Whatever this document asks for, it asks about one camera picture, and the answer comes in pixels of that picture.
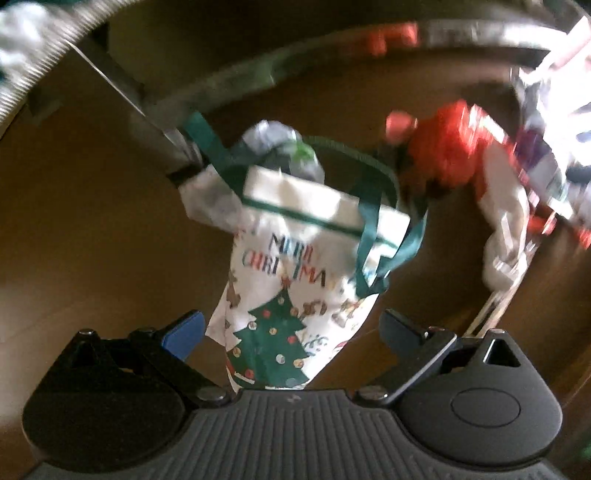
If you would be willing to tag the white Christmas print tote bag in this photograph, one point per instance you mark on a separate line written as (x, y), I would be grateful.
(286, 277)

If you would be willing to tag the ribbed metal strip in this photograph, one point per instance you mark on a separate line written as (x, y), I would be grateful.
(51, 60)

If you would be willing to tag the red plastic bag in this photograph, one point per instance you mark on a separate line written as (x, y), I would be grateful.
(443, 147)

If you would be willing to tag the clear plastic wrapper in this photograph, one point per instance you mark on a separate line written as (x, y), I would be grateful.
(281, 147)

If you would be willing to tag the curved metal rim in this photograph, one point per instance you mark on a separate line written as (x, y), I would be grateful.
(485, 37)

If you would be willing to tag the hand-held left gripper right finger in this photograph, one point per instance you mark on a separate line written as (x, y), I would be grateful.
(399, 333)

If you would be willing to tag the white crumpled wrapper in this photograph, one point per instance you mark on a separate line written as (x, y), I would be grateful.
(503, 221)

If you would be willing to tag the pile of colourful wrappers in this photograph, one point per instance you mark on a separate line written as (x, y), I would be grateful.
(554, 138)

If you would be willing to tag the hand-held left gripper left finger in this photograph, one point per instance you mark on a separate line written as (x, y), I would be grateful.
(184, 333)

